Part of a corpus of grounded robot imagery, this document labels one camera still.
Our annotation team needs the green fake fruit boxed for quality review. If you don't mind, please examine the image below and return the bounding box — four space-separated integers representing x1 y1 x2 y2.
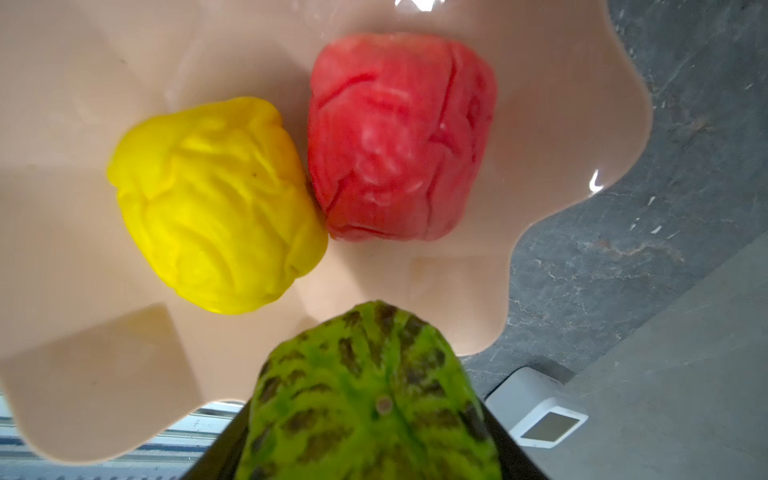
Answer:
235 300 502 479

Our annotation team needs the pink scalloped bowl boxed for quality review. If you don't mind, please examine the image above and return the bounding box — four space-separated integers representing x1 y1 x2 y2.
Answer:
1 1 652 465

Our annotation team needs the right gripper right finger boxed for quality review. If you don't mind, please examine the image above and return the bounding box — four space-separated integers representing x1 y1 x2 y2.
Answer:
480 402 548 480

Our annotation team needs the red fake strawberry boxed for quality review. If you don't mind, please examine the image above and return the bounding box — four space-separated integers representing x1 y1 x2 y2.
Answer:
308 33 498 242

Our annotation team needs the aluminium front rail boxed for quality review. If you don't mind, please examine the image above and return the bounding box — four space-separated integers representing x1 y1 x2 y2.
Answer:
1 395 244 479

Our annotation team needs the white digital timer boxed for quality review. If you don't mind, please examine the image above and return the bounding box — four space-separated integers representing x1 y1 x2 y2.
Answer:
485 367 589 449

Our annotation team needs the yellow fake lemon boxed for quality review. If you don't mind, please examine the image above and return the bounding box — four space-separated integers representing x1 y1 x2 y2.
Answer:
107 97 328 315

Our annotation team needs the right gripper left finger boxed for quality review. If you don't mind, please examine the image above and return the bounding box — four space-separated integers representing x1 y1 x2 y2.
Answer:
180 401 251 480

